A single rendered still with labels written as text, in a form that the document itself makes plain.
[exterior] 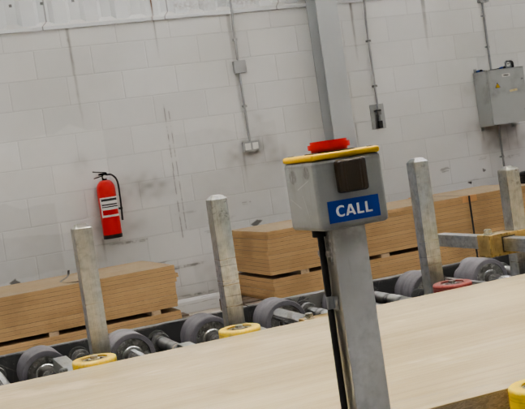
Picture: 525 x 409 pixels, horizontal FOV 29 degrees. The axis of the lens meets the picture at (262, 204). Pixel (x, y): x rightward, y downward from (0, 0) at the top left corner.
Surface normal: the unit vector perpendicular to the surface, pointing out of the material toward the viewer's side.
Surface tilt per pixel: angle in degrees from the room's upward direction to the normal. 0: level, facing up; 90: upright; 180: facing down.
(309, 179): 90
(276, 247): 90
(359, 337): 90
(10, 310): 90
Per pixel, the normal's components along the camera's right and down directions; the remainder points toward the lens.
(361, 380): 0.36, 0.00
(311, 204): -0.92, 0.15
